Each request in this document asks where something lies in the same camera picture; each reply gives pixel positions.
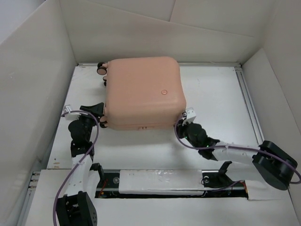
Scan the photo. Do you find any pink hard-shell suitcase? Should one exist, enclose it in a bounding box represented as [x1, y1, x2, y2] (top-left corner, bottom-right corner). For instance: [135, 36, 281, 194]
[96, 56, 186, 130]

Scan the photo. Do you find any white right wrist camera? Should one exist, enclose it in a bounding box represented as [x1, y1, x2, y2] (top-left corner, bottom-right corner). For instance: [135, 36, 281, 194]
[182, 107, 197, 125]

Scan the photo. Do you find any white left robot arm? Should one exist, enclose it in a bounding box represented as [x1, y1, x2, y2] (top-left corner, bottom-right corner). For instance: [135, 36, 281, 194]
[52, 103, 105, 226]

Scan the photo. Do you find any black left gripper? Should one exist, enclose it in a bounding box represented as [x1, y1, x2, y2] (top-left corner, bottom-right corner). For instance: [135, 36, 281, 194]
[76, 104, 104, 141]

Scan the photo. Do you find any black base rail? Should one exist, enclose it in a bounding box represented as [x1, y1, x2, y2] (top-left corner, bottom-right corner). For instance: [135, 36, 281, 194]
[95, 169, 248, 199]

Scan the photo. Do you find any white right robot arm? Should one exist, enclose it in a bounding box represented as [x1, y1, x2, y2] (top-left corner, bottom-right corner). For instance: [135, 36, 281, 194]
[174, 120, 300, 191]

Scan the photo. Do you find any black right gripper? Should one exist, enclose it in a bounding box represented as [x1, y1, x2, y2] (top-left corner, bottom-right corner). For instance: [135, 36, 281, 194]
[172, 118, 199, 150]

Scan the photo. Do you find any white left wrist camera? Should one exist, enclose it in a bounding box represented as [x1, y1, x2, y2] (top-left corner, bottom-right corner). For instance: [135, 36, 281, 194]
[61, 105, 79, 121]

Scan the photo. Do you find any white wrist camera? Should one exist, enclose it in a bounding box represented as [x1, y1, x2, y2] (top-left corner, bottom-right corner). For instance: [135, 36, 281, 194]
[182, 107, 197, 125]
[61, 105, 79, 121]

